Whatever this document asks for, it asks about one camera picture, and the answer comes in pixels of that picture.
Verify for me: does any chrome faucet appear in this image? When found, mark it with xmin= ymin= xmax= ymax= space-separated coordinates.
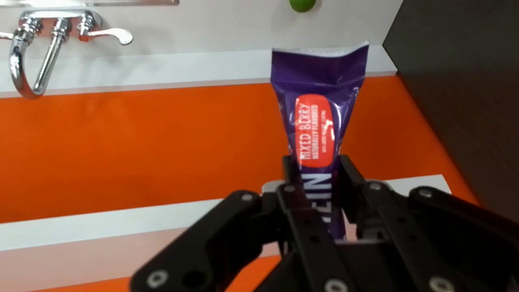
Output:
xmin=0 ymin=6 xmax=137 ymax=100

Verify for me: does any green lime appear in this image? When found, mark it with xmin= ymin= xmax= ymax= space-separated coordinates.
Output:
xmin=288 ymin=0 xmax=319 ymax=14

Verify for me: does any thin white wall shelf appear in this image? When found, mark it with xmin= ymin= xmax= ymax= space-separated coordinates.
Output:
xmin=0 ymin=173 xmax=481 ymax=292

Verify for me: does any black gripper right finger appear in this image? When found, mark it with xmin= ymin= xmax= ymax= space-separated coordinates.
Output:
xmin=338 ymin=153 xmax=519 ymax=292

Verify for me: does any dark grey tall cabinet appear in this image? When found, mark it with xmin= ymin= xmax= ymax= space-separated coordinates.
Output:
xmin=382 ymin=0 xmax=519 ymax=223

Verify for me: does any purple chocolate bar wrapper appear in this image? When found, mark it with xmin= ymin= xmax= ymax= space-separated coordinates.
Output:
xmin=270 ymin=41 xmax=372 ymax=239

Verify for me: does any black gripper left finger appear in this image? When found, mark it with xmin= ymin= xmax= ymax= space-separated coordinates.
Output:
xmin=129 ymin=153 xmax=356 ymax=292

